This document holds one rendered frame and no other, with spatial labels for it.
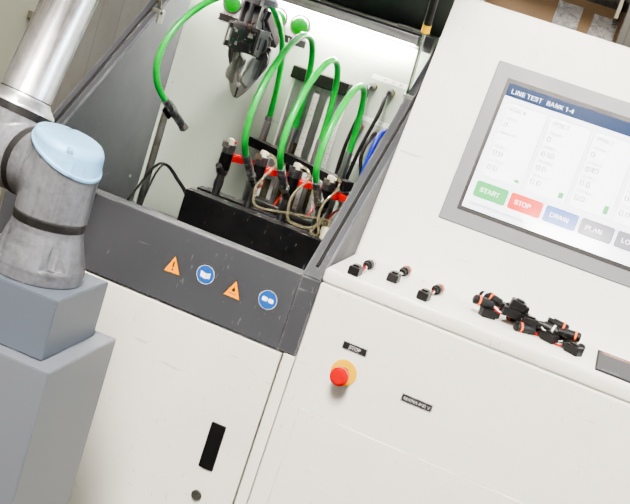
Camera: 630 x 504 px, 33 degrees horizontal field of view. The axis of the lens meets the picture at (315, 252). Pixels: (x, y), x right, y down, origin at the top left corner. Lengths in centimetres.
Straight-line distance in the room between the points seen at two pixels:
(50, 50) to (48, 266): 35
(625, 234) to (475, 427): 50
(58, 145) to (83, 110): 72
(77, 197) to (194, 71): 105
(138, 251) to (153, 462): 44
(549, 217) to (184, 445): 87
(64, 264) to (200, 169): 102
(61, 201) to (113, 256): 53
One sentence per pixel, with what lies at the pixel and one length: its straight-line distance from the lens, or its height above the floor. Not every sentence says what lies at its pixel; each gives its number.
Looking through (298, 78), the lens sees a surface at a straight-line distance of 252.
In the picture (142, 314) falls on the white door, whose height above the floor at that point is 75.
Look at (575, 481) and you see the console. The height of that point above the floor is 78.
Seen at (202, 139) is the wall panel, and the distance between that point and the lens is 265.
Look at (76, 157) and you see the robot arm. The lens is 165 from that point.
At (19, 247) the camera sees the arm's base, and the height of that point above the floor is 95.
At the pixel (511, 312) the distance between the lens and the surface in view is 204.
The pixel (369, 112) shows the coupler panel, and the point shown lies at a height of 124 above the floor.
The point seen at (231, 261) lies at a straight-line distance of 206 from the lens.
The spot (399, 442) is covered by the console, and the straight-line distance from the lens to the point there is 204.
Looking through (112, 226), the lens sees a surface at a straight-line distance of 216.
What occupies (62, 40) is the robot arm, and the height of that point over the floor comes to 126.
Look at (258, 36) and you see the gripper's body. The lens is 217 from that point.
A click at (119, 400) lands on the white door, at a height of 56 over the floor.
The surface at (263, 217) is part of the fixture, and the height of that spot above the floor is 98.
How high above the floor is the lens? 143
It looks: 12 degrees down
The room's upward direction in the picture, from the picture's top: 18 degrees clockwise
